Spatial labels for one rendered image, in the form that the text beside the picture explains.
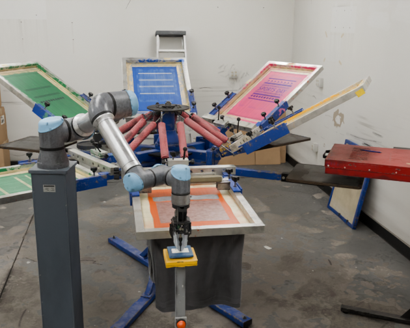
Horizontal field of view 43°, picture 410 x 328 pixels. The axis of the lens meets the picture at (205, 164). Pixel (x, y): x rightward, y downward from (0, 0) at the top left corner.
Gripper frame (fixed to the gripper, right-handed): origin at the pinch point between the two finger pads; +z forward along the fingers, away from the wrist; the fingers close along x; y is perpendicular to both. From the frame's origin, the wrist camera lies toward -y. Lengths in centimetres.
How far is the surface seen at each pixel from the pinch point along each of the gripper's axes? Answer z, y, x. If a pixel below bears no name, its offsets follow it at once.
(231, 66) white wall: -33, -490, 130
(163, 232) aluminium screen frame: 0.1, -17.2, -5.2
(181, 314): 29.6, 2.0, 0.2
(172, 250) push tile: 1.2, -0.7, -3.3
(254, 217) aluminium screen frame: -0.7, -27.3, 38.7
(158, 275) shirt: 25.8, -26.8, -7.0
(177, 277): 12.4, 2.0, -1.2
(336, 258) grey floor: 98, -176, 153
